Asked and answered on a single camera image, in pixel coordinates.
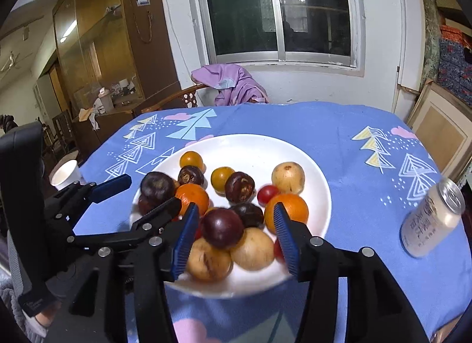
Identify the small red tomato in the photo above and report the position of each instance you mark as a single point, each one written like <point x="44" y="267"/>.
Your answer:
<point x="268" y="194"/>

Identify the blue printed tablecloth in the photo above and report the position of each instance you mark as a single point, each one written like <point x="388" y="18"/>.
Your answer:
<point x="350" y="188"/>

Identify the wooden glass cabinet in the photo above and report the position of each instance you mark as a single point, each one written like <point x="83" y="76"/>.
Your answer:
<point x="103" y="33"/>

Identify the white printed paper cup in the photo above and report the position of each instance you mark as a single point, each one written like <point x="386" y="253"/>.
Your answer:
<point x="66" y="175"/>

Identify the dark wooden chair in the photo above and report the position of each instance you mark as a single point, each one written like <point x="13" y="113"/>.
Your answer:
<point x="61" y="125"/>

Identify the dark red plum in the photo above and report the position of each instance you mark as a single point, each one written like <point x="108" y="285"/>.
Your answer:
<point x="147" y="204"/>
<point x="221" y="228"/>

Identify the tan round fruit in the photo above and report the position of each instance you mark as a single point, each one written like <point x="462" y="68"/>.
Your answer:
<point x="288" y="177"/>

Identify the white drink can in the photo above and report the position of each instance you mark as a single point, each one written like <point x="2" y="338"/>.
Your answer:
<point x="427" y="225"/>

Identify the person's left forearm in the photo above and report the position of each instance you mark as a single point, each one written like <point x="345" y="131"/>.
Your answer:
<point x="14" y="309"/>

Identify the green marbled panel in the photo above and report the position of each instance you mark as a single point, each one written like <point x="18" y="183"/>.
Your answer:
<point x="431" y="40"/>

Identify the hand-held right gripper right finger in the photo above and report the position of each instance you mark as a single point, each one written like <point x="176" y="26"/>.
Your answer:
<point x="285" y="243"/>

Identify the wooden armchair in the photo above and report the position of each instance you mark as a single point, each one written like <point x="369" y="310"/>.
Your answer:
<point x="188" y="99"/>

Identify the purple jacket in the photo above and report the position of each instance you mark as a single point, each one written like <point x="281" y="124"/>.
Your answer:
<point x="228" y="81"/>

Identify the cardboard box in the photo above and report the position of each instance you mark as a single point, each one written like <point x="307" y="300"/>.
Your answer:
<point x="442" y="132"/>

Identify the small orange kumquat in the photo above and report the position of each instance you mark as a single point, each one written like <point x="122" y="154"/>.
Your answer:
<point x="191" y="160"/>

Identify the yellow-green tomato on plate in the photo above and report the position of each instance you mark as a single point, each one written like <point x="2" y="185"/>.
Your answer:
<point x="222" y="179"/>

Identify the white oval plate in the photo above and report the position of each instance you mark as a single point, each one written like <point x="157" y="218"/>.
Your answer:
<point x="250" y="151"/>

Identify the tan lumpy fruit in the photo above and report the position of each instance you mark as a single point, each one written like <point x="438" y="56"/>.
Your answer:
<point x="252" y="249"/>

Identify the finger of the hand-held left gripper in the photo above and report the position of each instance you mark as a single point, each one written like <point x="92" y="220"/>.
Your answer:
<point x="114" y="184"/>
<point x="162" y="214"/>

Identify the stack of patterned boxes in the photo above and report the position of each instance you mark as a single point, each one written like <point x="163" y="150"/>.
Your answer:
<point x="455" y="62"/>

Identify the white board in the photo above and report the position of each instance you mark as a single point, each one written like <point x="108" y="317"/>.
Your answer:
<point x="400" y="33"/>

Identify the striped tan-orange fruit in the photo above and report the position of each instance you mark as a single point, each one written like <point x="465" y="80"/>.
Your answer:
<point x="208" y="260"/>

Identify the orange tangerine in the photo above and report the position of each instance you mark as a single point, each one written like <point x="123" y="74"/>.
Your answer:
<point x="192" y="198"/>
<point x="286" y="212"/>

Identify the crumpled rag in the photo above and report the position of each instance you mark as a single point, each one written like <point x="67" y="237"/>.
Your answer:
<point x="90" y="114"/>

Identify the sliding glass window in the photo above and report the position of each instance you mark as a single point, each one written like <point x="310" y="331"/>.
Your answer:
<point x="239" y="7"/>

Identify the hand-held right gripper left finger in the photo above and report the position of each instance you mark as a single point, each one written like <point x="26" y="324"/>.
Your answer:
<point x="184" y="243"/>

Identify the large dark water chestnut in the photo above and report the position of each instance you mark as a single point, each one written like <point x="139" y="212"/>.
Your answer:
<point x="158" y="186"/>

